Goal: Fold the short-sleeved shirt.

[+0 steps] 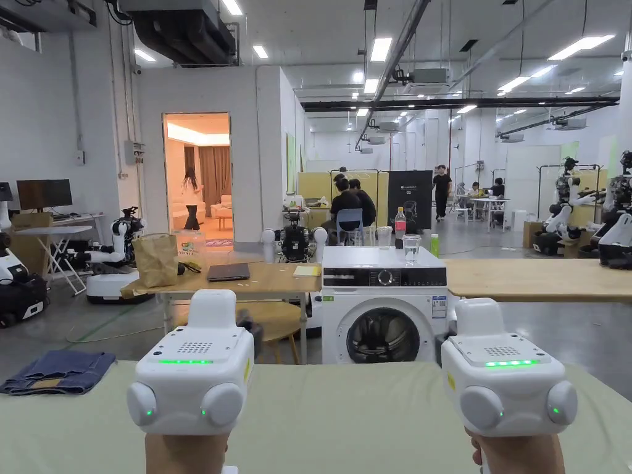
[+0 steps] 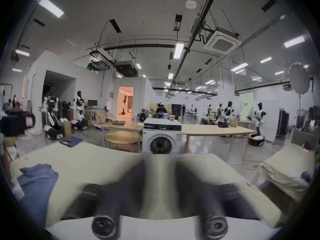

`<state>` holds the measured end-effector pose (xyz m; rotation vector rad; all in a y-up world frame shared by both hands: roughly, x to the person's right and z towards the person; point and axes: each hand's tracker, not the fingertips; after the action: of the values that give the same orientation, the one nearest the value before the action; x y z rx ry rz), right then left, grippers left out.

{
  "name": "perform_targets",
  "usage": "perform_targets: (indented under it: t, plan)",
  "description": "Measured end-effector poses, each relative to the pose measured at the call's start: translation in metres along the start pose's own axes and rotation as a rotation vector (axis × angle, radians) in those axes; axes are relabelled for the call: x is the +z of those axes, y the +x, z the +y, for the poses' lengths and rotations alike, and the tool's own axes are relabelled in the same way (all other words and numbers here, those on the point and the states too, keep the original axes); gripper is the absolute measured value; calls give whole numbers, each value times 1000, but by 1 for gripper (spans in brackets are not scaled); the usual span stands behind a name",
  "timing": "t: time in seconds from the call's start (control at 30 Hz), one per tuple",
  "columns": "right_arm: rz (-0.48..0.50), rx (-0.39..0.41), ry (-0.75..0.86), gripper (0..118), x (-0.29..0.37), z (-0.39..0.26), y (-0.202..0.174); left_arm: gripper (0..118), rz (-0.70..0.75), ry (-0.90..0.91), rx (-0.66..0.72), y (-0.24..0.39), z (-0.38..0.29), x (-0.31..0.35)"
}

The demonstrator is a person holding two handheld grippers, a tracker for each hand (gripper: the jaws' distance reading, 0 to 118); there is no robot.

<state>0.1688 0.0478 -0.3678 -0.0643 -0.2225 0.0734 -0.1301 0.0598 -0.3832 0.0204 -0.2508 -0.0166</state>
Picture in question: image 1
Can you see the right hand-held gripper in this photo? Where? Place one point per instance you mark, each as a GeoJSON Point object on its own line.
{"type": "Point", "coordinates": [503, 395]}

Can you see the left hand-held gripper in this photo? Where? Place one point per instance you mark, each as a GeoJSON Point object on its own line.
{"type": "Point", "coordinates": [190, 385]}

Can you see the person's right hand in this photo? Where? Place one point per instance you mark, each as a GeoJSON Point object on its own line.
{"type": "Point", "coordinates": [523, 456]}

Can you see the person's left hand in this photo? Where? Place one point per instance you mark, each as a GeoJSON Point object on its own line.
{"type": "Point", "coordinates": [185, 454]}

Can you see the white robot with black head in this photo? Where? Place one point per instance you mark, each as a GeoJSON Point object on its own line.
{"type": "Point", "coordinates": [111, 286]}

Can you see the folded blue jeans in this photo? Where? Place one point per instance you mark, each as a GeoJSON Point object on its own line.
{"type": "Point", "coordinates": [59, 373]}

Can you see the bed with pale green sheet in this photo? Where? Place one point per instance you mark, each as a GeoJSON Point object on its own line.
{"type": "Point", "coordinates": [345, 419]}

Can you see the white washing machine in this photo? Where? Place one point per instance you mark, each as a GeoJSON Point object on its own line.
{"type": "Point", "coordinates": [340, 316]}

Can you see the black robot with white shoulders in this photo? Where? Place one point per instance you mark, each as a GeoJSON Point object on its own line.
{"type": "Point", "coordinates": [295, 244]}

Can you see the white armchair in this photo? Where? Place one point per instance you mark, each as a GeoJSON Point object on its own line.
{"type": "Point", "coordinates": [224, 207]}

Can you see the white humanoid robot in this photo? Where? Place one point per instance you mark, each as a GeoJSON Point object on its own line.
{"type": "Point", "coordinates": [560, 217]}
{"type": "Point", "coordinates": [617, 237]}

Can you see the white robot on black base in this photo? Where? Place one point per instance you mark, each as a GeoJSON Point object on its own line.
{"type": "Point", "coordinates": [19, 296]}

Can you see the group of people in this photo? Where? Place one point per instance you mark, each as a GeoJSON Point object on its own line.
{"type": "Point", "coordinates": [493, 190]}
{"type": "Point", "coordinates": [345, 205]}

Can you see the desk with black monitor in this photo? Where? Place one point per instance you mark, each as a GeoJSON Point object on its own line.
{"type": "Point", "coordinates": [44, 192]}

